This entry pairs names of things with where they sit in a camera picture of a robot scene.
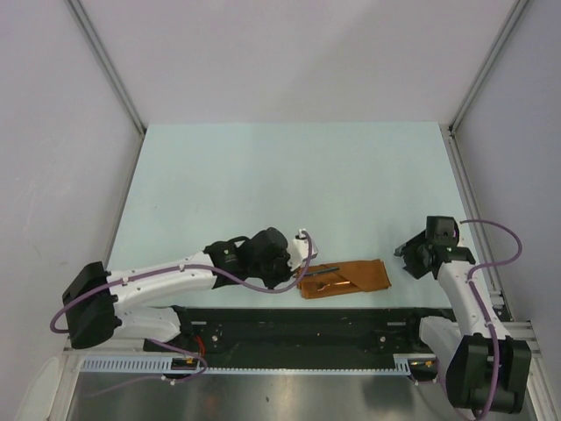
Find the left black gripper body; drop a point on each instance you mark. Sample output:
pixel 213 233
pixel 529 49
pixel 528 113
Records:
pixel 271 273

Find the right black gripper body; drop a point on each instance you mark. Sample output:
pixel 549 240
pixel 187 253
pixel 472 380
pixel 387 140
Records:
pixel 419 251

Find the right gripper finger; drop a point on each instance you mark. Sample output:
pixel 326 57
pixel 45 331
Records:
pixel 416 266
pixel 413 248

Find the orange cloth napkin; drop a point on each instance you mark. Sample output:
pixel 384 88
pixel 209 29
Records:
pixel 364 275

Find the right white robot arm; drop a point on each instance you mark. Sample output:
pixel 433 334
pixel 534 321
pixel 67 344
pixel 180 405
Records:
pixel 484 367

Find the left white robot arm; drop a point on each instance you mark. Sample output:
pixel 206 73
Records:
pixel 100 305

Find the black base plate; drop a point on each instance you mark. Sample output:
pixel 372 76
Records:
pixel 303 339

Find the right aluminium side rail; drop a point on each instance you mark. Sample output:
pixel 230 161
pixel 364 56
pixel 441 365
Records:
pixel 477 231

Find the aluminium front rail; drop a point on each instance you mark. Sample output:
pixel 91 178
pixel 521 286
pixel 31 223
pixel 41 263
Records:
pixel 519 330

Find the white slotted cable duct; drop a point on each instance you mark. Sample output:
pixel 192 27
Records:
pixel 168 365

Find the right aluminium corner post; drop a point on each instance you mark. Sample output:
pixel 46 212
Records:
pixel 504 35

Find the aluminium corner post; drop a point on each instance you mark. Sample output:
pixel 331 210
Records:
pixel 96 45
pixel 504 35

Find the left aluminium corner post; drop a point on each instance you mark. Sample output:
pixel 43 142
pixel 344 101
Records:
pixel 96 45

